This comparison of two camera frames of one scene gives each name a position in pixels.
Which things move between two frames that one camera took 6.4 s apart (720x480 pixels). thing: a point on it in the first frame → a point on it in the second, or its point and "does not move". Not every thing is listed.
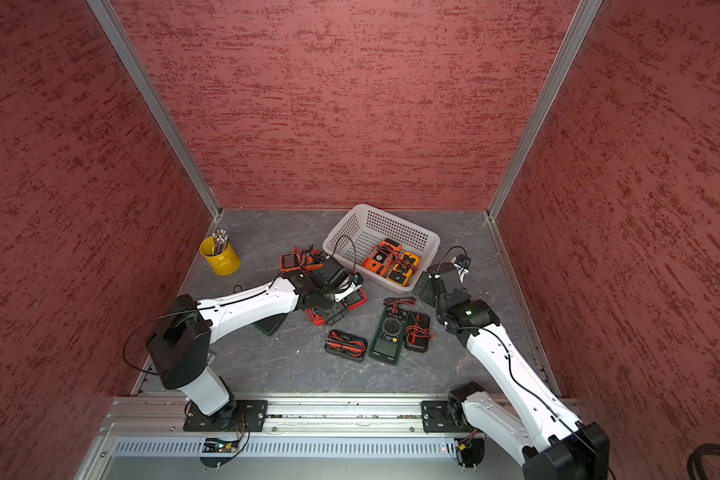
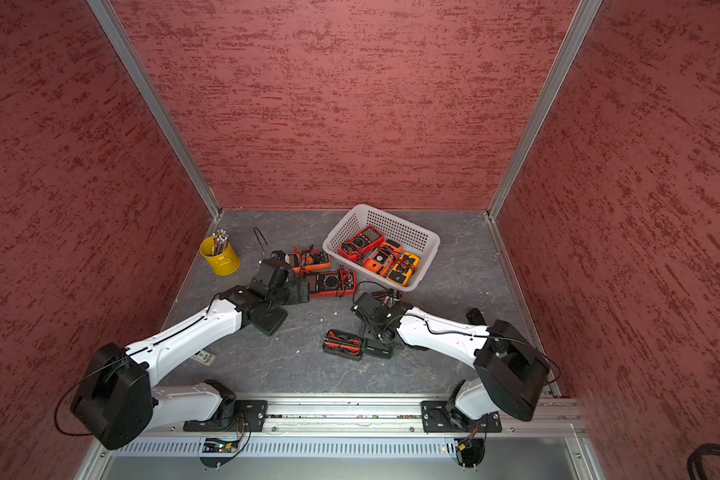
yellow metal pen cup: (226, 263) does not move
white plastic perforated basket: (358, 232) does not move
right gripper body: (427, 294) → (372, 330)
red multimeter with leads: (337, 310) → (364, 240)
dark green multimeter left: (271, 324) does not move
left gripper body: (327, 300) → (289, 295)
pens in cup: (220, 241) does not move
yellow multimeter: (402, 272) does not move
